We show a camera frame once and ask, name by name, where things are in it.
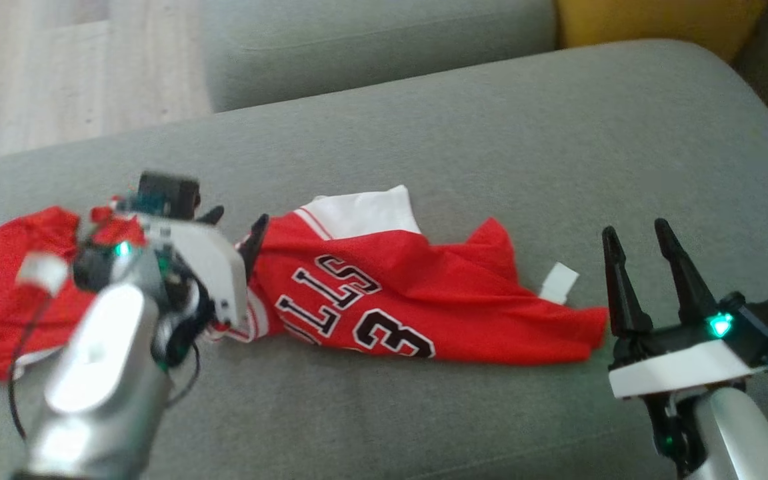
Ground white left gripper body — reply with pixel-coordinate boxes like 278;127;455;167
74;211;251;329

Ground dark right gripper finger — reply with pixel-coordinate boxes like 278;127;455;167
601;226;654;339
653;217;719;329

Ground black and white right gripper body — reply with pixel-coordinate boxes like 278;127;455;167
607;293;758;402

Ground red Bulls basketball jersey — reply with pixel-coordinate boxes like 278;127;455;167
207;185;609;366

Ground grey fabric sofa seat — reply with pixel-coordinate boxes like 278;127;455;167
0;39;768;480

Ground red shorts with white trim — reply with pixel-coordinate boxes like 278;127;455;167
0;205;149;381

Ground grey fabric sofa side section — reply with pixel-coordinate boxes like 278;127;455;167
199;0;558;113

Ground yellow cushion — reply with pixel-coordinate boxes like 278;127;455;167
554;0;768;65

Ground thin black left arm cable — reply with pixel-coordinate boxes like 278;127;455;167
7;293;51;442

